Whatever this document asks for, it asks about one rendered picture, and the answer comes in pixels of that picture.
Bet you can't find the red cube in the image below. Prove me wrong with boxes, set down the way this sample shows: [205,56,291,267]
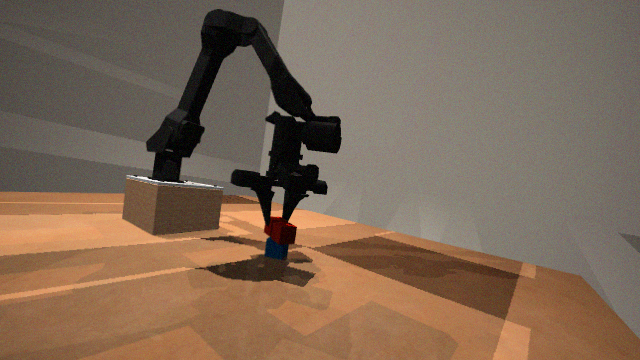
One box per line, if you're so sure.
[264,217,287,237]
[271,222,297,245]

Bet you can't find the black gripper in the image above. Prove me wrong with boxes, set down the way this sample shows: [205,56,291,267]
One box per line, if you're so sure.
[231,145,328,226]

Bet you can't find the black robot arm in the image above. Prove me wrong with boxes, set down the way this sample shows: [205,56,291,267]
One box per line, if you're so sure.
[146,9,342,192]

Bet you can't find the blue cube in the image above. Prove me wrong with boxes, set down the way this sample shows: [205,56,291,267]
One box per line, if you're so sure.
[264,237,289,259]

